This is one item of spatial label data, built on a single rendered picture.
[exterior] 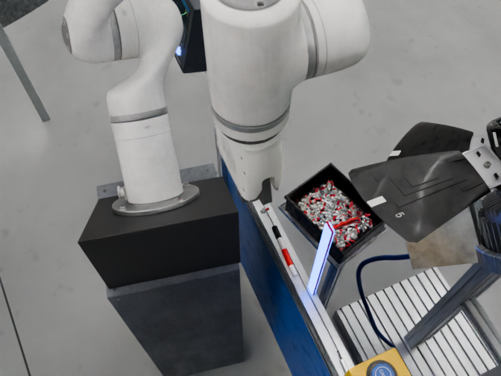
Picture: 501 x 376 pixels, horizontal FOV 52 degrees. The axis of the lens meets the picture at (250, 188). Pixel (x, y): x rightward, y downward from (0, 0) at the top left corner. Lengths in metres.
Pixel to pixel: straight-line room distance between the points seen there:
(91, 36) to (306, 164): 1.60
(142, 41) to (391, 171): 0.55
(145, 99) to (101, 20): 0.17
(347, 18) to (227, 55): 0.11
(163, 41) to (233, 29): 0.64
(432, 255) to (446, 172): 0.24
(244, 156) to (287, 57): 0.13
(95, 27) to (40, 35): 2.24
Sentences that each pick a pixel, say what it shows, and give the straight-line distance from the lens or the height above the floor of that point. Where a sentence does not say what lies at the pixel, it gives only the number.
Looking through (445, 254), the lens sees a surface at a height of 0.98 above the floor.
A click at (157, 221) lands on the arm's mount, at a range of 0.99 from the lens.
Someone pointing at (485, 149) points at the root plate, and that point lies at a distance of 1.12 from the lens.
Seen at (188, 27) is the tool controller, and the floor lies 1.20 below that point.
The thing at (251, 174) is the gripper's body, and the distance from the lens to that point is 0.56.
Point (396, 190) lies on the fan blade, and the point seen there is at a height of 1.19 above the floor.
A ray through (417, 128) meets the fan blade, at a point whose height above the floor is 0.98.
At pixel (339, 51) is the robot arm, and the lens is 0.48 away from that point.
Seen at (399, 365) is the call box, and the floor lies 1.07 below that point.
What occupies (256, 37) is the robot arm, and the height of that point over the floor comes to 1.73.
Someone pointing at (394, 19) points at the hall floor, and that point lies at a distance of 3.22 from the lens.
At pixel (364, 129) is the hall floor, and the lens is 2.61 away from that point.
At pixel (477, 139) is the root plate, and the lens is 1.23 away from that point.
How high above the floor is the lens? 2.01
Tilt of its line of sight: 59 degrees down
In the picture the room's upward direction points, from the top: straight up
